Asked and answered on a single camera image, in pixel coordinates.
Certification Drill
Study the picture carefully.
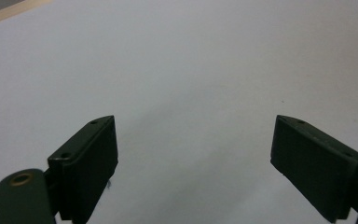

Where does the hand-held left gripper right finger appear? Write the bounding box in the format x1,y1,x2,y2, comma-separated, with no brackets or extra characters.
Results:
269,114,358,224

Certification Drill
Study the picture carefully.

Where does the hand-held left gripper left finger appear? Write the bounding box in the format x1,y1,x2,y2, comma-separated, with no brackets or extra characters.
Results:
47,115,119,224

